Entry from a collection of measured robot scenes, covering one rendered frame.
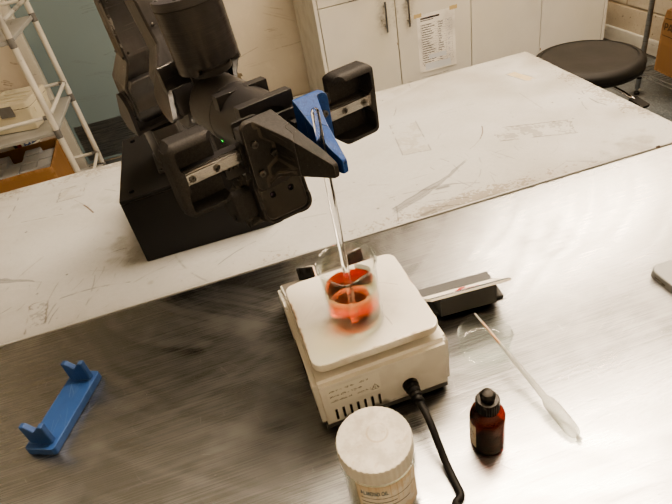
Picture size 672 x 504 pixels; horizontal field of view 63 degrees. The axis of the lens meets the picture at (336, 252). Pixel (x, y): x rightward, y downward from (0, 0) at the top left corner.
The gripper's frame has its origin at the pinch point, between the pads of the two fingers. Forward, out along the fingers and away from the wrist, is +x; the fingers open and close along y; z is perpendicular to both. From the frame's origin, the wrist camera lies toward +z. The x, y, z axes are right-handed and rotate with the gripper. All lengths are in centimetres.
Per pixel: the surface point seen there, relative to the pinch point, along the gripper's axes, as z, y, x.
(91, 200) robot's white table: 26, 11, -65
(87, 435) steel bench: 26.2, 25.0, -14.0
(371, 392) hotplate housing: 22.4, 1.5, 4.2
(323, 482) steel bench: 26.1, 9.1, 6.4
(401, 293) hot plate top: 17.2, -5.9, 0.7
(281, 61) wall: 84, -135, -267
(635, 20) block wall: 99, -318, -156
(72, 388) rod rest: 25.2, 24.5, -20.6
